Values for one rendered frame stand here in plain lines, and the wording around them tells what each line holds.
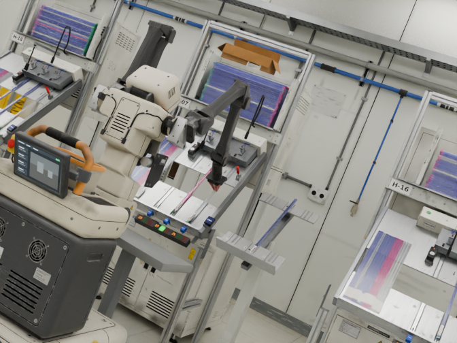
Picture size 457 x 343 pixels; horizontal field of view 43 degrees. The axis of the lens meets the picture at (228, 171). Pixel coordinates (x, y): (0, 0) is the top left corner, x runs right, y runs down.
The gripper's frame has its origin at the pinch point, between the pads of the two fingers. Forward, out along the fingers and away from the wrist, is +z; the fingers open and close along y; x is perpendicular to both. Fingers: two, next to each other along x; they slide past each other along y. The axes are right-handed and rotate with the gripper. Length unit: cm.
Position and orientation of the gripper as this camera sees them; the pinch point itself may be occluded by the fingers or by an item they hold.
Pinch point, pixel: (215, 189)
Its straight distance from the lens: 325.8
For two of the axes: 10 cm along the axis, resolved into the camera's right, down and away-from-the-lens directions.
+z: -0.6, 7.5, 6.6
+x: -5.2, 5.4, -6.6
